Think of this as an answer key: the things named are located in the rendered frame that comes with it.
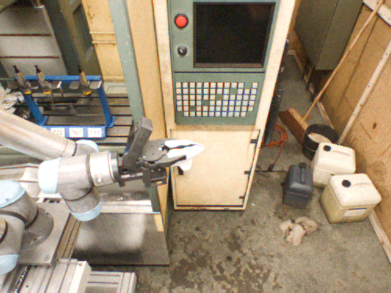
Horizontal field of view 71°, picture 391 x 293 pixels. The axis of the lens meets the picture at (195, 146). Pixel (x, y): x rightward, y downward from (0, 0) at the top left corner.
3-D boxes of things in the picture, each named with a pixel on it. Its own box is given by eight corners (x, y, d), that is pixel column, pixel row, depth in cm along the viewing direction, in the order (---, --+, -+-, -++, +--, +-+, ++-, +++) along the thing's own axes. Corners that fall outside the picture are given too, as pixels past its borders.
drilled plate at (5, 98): (16, 119, 170) (12, 113, 167) (-31, 119, 170) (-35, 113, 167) (31, 97, 186) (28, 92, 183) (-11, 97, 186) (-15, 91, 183)
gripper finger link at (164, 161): (183, 151, 65) (147, 157, 63) (183, 146, 64) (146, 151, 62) (187, 164, 61) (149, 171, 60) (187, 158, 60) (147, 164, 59)
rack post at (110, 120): (113, 128, 171) (101, 87, 150) (104, 128, 171) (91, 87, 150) (116, 117, 178) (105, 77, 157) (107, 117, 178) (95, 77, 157)
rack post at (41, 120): (42, 127, 171) (20, 86, 150) (34, 127, 171) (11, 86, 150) (48, 117, 178) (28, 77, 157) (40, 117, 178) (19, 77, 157)
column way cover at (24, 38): (68, 78, 210) (41, 8, 173) (6, 78, 210) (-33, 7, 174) (70, 75, 214) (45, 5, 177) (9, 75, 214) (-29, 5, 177)
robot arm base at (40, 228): (43, 251, 89) (30, 237, 82) (-2, 250, 89) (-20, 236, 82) (60, 211, 100) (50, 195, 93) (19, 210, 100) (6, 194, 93)
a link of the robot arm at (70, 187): (52, 177, 66) (38, 153, 60) (99, 169, 68) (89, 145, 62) (48, 204, 61) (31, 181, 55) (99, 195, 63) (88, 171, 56)
